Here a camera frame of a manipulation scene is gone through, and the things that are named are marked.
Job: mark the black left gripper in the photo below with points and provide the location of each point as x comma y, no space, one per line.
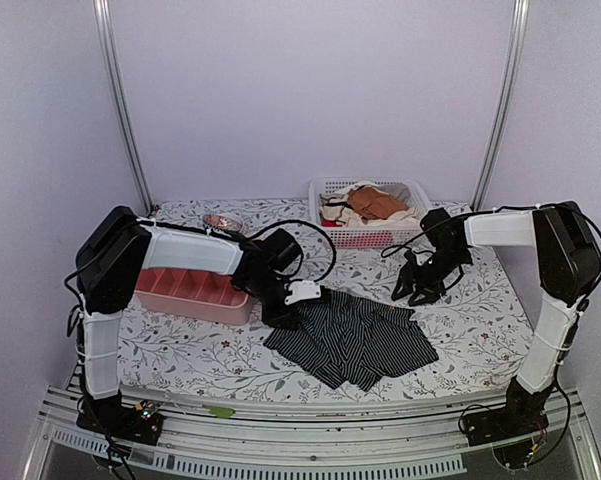
277,318

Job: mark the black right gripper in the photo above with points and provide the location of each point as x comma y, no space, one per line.
410,275

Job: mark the navy striped underwear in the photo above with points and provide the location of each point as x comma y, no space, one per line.
355,340

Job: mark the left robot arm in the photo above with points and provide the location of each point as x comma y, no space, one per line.
109,264

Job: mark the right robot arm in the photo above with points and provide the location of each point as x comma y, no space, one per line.
567,244

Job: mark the pink plastic divider box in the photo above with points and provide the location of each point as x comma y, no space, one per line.
193,294

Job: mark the red patterned bowl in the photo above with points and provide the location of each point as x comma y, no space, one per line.
223,222

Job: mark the floral table mat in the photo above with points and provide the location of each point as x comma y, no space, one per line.
478,329

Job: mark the white plastic laundry basket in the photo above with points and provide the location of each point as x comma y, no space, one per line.
367,237

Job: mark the pile of clothes in basket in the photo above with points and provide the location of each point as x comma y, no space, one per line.
369,204

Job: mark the green leaf scrap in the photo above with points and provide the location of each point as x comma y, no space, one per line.
220,411

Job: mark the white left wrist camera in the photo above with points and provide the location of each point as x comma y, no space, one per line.
305,290

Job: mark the front aluminium rail base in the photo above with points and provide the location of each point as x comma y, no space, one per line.
409,439

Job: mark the left aluminium frame post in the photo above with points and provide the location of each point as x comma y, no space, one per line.
105,30

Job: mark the aluminium frame post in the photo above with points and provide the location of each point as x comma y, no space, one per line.
105,30
511,67

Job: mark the right aluminium frame post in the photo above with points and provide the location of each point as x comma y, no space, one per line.
511,67

